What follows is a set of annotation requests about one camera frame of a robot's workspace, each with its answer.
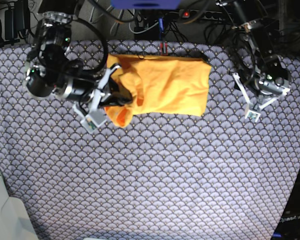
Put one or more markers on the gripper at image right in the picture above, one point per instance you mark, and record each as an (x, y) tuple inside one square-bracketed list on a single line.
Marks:
[(266, 88)]

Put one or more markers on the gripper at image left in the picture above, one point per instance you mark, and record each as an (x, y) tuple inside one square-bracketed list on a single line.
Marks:
[(108, 93)]

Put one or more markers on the yellow T-shirt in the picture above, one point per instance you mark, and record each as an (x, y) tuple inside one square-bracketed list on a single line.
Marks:
[(160, 84)]

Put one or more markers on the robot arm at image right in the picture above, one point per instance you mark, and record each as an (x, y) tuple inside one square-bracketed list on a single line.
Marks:
[(247, 16)]

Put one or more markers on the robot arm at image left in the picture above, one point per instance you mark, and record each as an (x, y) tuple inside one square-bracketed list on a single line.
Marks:
[(50, 73)]

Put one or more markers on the red-framed black clip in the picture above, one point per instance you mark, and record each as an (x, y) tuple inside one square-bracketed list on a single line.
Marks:
[(163, 48)]

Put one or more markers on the blue fan-patterned tablecloth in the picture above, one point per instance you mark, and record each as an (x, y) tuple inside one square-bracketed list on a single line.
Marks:
[(165, 177)]

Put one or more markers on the black power strip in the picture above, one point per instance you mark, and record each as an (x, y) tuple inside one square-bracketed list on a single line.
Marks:
[(187, 16)]

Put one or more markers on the purple box at top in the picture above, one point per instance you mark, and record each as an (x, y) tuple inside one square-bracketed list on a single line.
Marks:
[(146, 4)]

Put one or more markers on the black OpenArm case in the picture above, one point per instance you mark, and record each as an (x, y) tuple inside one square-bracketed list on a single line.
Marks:
[(288, 227)]

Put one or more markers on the white furniture at lower left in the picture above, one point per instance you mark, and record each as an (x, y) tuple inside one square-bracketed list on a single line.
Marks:
[(15, 223)]

